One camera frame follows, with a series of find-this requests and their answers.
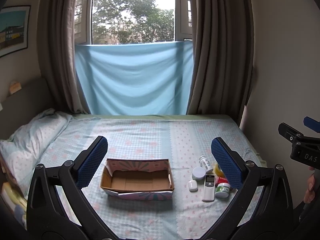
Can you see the white jar with green label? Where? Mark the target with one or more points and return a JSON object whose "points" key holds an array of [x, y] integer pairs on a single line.
{"points": [[222, 190]]}

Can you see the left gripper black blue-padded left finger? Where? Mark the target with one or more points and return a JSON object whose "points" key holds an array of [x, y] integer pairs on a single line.
{"points": [[46, 216]]}

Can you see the yellow tape roll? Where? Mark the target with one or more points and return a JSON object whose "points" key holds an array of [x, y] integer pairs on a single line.
{"points": [[217, 171]]}

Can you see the white earbuds case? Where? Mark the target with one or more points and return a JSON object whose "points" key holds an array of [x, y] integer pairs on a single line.
{"points": [[192, 186]]}

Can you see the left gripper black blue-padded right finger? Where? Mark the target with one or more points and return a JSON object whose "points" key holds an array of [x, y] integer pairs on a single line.
{"points": [[262, 207]]}

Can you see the person's hand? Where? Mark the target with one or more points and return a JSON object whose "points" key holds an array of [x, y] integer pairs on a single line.
{"points": [[309, 194]]}

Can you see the grey padded headboard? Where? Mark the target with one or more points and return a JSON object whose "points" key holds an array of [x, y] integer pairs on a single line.
{"points": [[19, 108]]}

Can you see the brown curtain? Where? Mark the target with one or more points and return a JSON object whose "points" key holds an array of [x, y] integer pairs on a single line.
{"points": [[56, 53], [223, 48]]}

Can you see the left brown curtain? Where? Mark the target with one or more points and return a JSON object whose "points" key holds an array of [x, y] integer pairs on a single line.
{"points": [[56, 53]]}

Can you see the window with white frame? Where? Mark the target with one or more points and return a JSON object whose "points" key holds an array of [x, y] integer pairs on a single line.
{"points": [[114, 22]]}

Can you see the white air conditioner remote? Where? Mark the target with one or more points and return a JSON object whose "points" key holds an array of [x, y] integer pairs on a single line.
{"points": [[209, 188]]}

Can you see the small tan object on headboard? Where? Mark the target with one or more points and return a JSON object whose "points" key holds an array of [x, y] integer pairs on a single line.
{"points": [[14, 87]]}

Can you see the right brown curtain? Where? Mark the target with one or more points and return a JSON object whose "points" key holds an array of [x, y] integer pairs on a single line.
{"points": [[223, 48]]}

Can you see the light blue hanging cloth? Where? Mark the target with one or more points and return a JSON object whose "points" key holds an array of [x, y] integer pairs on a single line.
{"points": [[136, 79]]}

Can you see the white round jar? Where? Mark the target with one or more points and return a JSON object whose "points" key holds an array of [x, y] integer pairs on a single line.
{"points": [[198, 173]]}

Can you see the framed wall picture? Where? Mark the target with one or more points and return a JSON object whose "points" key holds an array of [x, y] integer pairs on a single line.
{"points": [[14, 29]]}

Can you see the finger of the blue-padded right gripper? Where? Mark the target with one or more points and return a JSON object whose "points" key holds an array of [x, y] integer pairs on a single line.
{"points": [[312, 124]]}

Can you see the white pill bottle green label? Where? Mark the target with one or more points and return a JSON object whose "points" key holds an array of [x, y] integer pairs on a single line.
{"points": [[205, 163]]}

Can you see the cardboard box with patterned lining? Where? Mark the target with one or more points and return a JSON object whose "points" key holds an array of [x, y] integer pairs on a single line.
{"points": [[138, 179]]}

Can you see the red rectangular carton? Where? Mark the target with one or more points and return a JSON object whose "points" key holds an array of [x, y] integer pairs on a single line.
{"points": [[219, 180]]}

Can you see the floral pillow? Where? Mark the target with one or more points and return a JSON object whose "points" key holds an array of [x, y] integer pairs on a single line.
{"points": [[25, 147]]}

